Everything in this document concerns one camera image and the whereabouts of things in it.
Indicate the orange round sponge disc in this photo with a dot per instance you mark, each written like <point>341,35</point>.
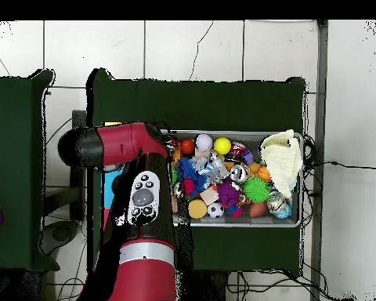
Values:
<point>197,208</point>

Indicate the small orange ball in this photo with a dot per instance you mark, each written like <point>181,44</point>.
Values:
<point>187,146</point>

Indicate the grey rounded floor object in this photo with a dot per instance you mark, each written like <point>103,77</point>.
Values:
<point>61,233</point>

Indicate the grey metal pole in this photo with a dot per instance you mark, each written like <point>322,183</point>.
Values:
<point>321,62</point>

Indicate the small soccer ball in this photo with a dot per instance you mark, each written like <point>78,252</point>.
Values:
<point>215,210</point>

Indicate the purple spiky fish toy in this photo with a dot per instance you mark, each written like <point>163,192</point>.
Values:
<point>228,193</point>

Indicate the blue puffer ball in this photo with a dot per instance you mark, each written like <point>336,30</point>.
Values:
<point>189,171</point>

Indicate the yellow smiley ball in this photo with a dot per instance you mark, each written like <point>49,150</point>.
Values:
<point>221,145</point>

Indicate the cream knitted cloth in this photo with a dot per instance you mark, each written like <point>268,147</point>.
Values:
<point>282,163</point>

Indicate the shallow metal mesh bin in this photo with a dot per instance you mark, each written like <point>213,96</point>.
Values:
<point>238,221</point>

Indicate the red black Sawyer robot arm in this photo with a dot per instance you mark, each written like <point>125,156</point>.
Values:
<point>122,144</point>

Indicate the wooden box with three holes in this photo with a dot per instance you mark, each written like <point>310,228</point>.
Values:
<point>108,191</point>

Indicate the green puffer ball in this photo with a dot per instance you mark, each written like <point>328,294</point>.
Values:
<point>256,189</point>

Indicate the crushed silver can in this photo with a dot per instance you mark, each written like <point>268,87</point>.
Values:
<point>239,173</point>

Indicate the white baseball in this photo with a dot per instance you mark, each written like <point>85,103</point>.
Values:
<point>203,141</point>

